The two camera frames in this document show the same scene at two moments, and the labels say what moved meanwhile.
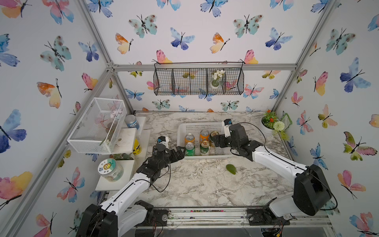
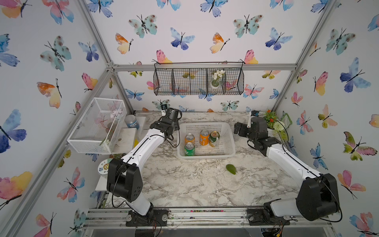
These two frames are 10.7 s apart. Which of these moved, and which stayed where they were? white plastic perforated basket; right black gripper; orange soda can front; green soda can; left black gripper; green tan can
Moved: right black gripper; left black gripper
Stayed: green soda can; green tan can; white plastic perforated basket; orange soda can front
